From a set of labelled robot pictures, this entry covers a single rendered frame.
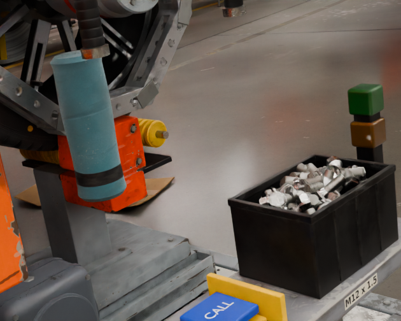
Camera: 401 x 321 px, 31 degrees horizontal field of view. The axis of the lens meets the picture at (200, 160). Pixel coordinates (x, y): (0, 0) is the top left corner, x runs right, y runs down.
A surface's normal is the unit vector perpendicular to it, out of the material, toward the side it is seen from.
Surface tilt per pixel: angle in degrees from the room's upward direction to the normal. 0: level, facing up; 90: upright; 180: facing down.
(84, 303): 90
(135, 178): 90
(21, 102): 90
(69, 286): 68
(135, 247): 0
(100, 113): 90
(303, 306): 0
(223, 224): 0
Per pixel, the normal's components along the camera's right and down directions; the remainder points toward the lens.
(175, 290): 0.73, 0.11
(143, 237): -0.15, -0.94
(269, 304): -0.67, 0.32
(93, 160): 0.05, 0.33
